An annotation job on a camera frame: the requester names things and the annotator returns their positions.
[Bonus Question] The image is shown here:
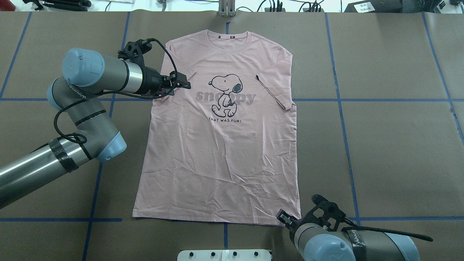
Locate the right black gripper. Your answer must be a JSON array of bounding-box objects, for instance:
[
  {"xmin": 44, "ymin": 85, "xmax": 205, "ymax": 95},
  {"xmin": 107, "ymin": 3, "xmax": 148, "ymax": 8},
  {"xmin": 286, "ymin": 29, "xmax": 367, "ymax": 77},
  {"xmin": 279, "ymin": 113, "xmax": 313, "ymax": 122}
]
[{"xmin": 276, "ymin": 208, "xmax": 319, "ymax": 236}]

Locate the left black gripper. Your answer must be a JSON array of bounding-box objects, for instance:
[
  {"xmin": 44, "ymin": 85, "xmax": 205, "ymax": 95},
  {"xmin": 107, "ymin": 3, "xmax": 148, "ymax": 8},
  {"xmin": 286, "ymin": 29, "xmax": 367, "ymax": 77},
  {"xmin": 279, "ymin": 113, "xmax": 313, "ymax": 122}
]
[{"xmin": 141, "ymin": 67, "xmax": 192, "ymax": 98}]

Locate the pink Snoopy t-shirt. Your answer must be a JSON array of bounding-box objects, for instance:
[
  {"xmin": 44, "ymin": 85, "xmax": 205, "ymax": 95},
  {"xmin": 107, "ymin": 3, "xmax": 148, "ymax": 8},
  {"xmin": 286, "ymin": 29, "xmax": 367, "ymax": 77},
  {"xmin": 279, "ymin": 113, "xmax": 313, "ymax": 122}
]
[{"xmin": 132, "ymin": 30, "xmax": 301, "ymax": 226}]

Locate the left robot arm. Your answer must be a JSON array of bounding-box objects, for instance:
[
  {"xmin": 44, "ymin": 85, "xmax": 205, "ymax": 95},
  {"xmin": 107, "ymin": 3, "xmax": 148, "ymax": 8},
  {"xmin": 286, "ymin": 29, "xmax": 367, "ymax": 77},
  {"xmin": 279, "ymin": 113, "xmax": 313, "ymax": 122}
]
[{"xmin": 0, "ymin": 42, "xmax": 191, "ymax": 208}]

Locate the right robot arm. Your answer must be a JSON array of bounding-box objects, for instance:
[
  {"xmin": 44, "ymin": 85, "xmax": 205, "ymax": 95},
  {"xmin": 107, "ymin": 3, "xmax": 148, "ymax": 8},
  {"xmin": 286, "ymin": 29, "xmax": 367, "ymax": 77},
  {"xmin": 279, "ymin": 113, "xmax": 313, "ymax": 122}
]
[{"xmin": 276, "ymin": 210, "xmax": 421, "ymax": 261}]

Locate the black folded tripod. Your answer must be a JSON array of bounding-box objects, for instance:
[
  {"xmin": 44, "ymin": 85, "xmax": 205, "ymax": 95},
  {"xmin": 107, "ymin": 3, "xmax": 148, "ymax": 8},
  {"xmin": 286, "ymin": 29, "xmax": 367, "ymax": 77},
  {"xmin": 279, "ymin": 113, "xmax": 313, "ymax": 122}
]
[{"xmin": 22, "ymin": 0, "xmax": 92, "ymax": 12}]

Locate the black power adapter box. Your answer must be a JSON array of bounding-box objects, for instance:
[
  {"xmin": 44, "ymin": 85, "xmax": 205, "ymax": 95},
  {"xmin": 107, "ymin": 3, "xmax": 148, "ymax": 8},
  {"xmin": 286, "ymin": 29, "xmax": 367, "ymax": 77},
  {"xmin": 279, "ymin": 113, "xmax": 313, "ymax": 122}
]
[{"xmin": 343, "ymin": 1, "xmax": 376, "ymax": 13}]

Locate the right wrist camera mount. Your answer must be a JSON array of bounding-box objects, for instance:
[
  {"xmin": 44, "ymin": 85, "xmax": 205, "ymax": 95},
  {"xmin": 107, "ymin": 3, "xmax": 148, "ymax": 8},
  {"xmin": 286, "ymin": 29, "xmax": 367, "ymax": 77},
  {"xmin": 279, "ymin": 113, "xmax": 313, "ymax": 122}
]
[{"xmin": 305, "ymin": 194, "xmax": 358, "ymax": 232}]

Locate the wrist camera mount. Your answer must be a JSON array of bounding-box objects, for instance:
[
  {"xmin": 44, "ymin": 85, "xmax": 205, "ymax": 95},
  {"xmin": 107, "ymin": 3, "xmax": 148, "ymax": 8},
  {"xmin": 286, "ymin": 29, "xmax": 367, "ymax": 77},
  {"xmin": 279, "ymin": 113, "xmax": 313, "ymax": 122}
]
[
  {"xmin": 305, "ymin": 194, "xmax": 358, "ymax": 232},
  {"xmin": 117, "ymin": 39, "xmax": 152, "ymax": 67}
]

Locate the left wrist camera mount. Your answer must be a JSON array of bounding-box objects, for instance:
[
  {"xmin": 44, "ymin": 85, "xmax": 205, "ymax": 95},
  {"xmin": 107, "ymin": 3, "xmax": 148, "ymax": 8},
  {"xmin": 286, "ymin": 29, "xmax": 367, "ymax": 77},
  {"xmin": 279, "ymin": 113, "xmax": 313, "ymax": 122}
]
[{"xmin": 117, "ymin": 39, "xmax": 152, "ymax": 67}]

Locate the white pedestal base plate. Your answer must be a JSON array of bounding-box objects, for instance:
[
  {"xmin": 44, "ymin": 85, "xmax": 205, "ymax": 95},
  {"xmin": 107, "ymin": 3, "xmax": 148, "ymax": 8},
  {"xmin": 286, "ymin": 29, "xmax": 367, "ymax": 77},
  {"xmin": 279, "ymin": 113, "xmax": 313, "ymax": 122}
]
[{"xmin": 177, "ymin": 249, "xmax": 273, "ymax": 261}]

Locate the aluminium frame post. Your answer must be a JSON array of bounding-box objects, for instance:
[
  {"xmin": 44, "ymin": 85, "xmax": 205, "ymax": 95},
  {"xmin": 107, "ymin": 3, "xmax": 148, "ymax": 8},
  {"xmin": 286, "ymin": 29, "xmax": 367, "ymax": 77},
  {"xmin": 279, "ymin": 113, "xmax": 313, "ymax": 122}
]
[{"xmin": 218, "ymin": 0, "xmax": 236, "ymax": 17}]

